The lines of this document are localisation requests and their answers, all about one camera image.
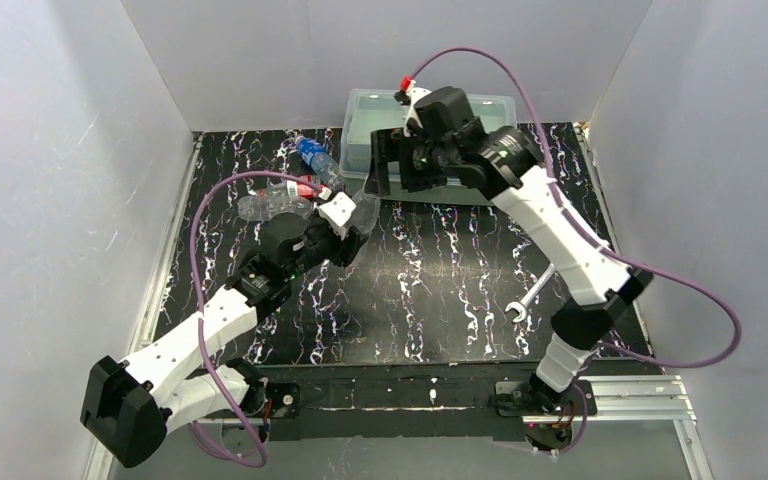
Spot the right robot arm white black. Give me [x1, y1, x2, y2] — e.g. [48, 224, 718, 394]
[365, 82, 653, 397]

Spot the aluminium frame rail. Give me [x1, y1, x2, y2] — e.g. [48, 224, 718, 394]
[83, 377, 714, 480]

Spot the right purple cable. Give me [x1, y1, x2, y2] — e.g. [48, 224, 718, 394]
[407, 46, 743, 458]

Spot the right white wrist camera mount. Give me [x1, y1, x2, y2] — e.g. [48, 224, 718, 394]
[394, 75, 431, 137]

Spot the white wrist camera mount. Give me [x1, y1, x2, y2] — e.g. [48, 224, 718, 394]
[316, 187, 356, 239]
[394, 75, 431, 137]

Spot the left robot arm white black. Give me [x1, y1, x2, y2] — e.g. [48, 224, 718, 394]
[80, 213, 369, 468]

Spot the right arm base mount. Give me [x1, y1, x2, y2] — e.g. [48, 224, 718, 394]
[488, 380, 598, 456]

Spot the clear unlabelled plastic bottle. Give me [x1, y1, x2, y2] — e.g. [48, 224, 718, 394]
[349, 189, 381, 267]

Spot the blue label plastic bottle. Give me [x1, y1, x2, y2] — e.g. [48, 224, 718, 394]
[293, 135, 346, 191]

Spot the purple cable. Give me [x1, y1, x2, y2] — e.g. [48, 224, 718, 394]
[407, 46, 743, 458]
[189, 170, 334, 469]

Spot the red label plastic bottle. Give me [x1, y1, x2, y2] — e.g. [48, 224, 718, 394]
[256, 180, 318, 200]

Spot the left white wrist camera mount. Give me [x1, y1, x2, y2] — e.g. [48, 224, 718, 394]
[316, 187, 356, 239]

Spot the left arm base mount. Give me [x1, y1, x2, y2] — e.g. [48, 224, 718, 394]
[240, 382, 301, 420]

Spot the translucent plastic storage box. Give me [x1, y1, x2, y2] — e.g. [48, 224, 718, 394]
[339, 89, 517, 206]

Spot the silver open-end wrench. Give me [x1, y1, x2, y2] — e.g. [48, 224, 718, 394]
[505, 263, 556, 324]

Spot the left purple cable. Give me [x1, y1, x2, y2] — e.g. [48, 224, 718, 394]
[189, 170, 334, 469]

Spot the clear crumpled plastic bottle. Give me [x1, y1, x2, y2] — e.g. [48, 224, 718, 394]
[237, 196, 314, 222]

